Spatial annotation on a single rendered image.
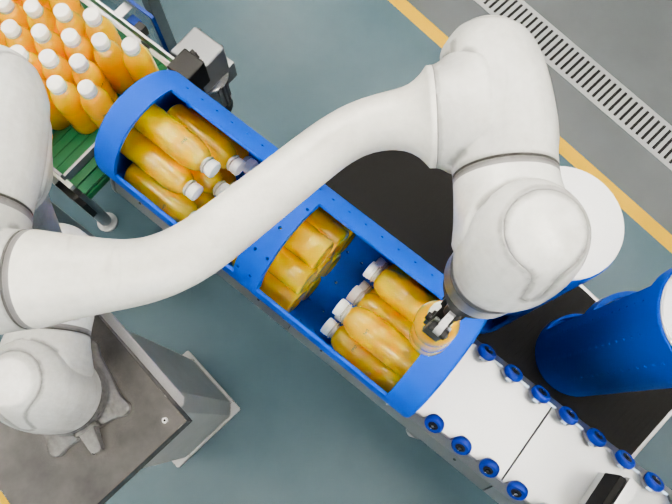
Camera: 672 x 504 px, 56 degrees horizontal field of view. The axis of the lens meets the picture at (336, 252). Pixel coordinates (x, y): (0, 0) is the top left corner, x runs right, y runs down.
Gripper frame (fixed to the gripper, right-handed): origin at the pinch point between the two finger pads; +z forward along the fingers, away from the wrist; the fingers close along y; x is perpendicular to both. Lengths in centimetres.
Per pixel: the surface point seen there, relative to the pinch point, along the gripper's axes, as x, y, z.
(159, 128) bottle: 69, 1, 35
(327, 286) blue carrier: 22, 2, 57
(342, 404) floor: 1, -13, 153
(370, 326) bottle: 8.0, -2.4, 38.2
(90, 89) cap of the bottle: 92, 0, 43
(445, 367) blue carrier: -7.8, -0.7, 29.9
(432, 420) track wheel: -15, -7, 55
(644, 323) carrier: -40, 42, 56
